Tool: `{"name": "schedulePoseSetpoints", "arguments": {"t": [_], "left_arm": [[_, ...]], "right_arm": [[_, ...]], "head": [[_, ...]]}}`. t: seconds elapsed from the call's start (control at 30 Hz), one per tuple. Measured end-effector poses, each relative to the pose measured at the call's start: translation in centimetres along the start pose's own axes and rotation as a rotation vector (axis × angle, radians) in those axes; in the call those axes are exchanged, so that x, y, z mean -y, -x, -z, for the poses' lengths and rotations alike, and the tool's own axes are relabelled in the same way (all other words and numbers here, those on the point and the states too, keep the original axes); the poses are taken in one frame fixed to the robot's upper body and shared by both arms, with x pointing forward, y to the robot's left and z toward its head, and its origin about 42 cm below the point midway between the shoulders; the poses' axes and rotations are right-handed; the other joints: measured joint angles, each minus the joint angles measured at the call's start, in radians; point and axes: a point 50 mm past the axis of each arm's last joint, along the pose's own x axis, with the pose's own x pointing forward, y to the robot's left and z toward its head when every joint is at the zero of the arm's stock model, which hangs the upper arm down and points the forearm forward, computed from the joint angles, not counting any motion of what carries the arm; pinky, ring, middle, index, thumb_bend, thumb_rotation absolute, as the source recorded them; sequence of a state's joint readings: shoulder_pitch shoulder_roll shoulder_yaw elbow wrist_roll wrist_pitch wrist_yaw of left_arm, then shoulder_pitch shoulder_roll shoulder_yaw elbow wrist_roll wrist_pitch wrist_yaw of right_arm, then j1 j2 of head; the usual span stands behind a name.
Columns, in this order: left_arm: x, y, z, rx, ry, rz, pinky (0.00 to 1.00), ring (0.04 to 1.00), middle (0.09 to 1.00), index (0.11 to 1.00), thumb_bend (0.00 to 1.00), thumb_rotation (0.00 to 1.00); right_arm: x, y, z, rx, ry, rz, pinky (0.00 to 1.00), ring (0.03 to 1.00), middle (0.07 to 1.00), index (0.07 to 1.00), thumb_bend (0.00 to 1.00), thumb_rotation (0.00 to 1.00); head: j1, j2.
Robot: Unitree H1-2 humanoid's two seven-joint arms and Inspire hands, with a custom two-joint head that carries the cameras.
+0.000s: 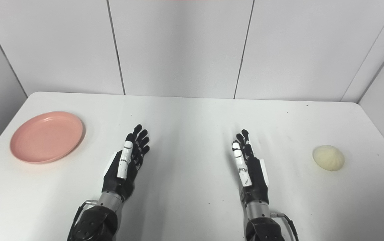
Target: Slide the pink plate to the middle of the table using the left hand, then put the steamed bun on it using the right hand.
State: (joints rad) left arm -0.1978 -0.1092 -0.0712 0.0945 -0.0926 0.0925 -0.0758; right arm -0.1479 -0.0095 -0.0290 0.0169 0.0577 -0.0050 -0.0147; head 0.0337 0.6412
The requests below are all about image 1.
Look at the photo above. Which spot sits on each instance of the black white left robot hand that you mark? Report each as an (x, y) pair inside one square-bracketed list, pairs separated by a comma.
[(118, 180)]

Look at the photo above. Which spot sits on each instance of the pink round plate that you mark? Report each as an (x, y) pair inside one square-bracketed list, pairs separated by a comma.
[(46, 137)]

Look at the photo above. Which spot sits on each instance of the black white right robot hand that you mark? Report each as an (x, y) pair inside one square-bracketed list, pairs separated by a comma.
[(257, 180)]

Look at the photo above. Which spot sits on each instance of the cream steamed bun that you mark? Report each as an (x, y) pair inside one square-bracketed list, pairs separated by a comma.
[(328, 158)]

